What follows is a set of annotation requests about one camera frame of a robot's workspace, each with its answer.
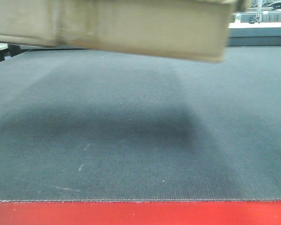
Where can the brown cardboard carton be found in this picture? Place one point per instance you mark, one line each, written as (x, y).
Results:
(183, 29)

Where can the dark conveyor belt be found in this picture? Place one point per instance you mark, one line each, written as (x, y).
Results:
(85, 125)

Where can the dark table at left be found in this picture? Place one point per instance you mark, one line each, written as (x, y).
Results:
(12, 50)

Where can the red conveyor edge frame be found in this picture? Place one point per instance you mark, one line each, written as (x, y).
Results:
(140, 213)

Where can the background conveyor side rail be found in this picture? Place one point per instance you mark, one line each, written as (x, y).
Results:
(257, 24)

